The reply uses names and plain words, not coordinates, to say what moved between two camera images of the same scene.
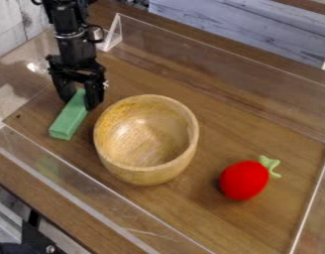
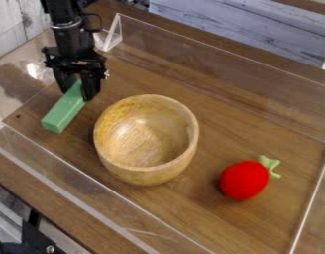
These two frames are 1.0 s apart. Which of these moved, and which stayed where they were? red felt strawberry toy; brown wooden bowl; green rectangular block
Moved: green rectangular block
Stayed: brown wooden bowl; red felt strawberry toy
